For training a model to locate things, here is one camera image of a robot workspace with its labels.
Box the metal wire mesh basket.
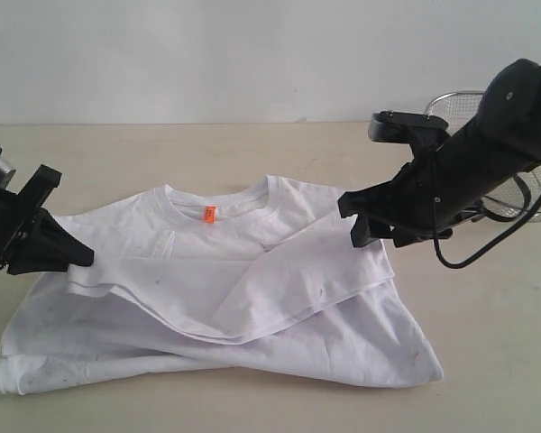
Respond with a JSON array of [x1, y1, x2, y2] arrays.
[[424, 90, 541, 223]]

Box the white t-shirt red logo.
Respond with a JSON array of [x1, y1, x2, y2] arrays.
[[0, 175, 443, 395]]

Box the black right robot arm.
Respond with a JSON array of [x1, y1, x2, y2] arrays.
[[338, 60, 541, 247]]

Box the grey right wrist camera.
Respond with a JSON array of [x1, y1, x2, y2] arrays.
[[368, 110, 449, 147]]

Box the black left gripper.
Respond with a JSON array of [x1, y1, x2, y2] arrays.
[[0, 165, 95, 275]]

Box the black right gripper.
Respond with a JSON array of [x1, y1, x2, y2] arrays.
[[337, 152, 454, 247]]

